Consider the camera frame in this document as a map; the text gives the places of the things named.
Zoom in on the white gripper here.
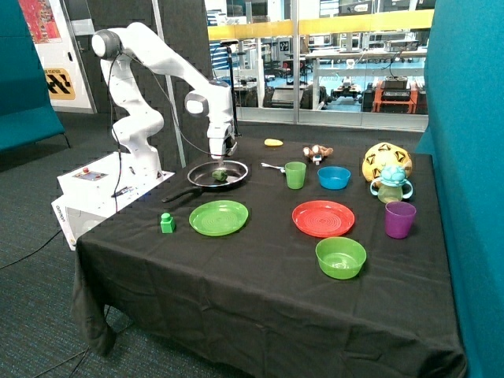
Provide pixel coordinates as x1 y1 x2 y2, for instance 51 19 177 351
207 124 238 169

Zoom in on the green plate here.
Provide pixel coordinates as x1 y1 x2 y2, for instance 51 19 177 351
189 200 249 237

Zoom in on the black tablecloth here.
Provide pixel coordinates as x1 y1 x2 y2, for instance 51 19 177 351
72 138 468 377

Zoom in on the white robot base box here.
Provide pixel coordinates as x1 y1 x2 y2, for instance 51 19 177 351
52 152 173 250

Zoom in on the yellow soccer ball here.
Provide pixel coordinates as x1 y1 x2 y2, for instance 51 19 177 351
361 142 413 182

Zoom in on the yellow black hazard sign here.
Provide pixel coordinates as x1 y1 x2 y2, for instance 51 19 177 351
44 68 76 101

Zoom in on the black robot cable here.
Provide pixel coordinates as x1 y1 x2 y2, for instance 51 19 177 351
106 50 131 216

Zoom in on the blue sippy cup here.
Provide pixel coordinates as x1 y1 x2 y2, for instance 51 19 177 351
369 165 413 204

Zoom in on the teal sofa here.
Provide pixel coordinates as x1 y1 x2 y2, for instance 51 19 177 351
0 0 65 151

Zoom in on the red wall poster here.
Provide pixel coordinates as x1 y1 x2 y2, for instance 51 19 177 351
18 0 62 44

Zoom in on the green capsicum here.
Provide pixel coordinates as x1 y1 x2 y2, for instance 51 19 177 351
211 168 228 183

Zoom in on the red plate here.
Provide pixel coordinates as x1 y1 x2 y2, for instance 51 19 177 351
291 200 355 239

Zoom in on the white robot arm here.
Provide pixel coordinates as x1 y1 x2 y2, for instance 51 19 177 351
91 22 237 177

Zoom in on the black frying pan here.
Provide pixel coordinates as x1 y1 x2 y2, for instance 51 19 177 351
161 160 249 203

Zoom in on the green bowl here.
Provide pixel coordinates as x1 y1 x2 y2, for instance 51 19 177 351
315 236 367 280

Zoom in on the green toy block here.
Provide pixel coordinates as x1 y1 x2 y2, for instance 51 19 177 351
160 213 176 234

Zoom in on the metal spoon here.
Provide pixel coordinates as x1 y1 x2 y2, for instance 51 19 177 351
261 162 286 174

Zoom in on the purple cup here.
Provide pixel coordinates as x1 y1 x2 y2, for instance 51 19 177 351
385 202 417 239

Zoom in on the teal partition panel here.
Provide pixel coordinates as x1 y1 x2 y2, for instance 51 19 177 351
417 1 503 377

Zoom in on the brown plush toy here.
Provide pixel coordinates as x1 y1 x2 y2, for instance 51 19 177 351
302 145 334 165

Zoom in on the blue bowl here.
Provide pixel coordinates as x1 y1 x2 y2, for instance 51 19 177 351
317 166 351 190

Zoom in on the green cup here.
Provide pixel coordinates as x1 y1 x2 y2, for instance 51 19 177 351
284 161 306 190

